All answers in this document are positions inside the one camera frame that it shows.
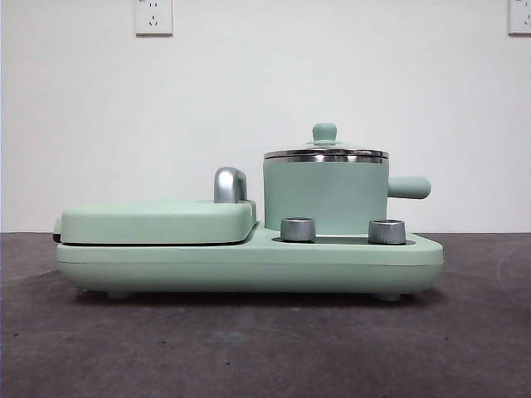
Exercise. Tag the mint green griddle cover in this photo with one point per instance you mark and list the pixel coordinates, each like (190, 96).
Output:
(153, 221)

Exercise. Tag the glass lid with green knob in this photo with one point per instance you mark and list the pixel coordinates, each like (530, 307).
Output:
(324, 132)

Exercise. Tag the white wall socket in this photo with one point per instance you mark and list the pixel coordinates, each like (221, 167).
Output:
(520, 16)
(152, 18)

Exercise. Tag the silver control knob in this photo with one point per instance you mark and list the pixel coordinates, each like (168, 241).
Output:
(386, 231)
(298, 229)

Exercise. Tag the mint green breakfast maker base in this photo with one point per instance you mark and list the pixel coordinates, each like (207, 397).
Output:
(186, 265)

